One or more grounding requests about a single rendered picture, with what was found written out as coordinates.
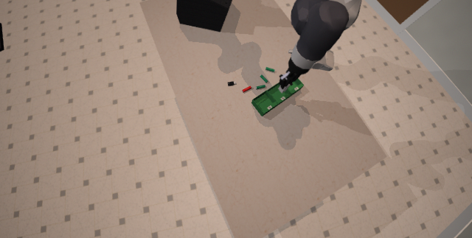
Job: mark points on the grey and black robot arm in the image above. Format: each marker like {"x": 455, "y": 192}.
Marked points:
{"x": 320, "y": 24}

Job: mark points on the green three-compartment bin rack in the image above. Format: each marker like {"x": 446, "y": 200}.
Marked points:
{"x": 265, "y": 102}

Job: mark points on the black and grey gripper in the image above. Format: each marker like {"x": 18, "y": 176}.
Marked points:
{"x": 292, "y": 74}

